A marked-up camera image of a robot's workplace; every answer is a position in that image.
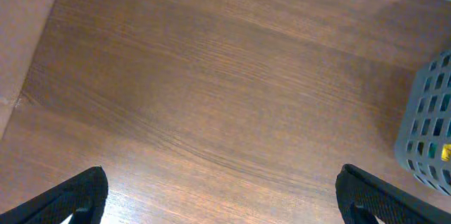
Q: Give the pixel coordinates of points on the grey plastic basket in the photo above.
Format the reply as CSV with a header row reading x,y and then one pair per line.
x,y
423,142

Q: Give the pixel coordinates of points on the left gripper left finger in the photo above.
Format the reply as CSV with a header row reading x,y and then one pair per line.
x,y
81,198

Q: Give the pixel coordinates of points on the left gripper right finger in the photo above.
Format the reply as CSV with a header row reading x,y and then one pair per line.
x,y
364,198

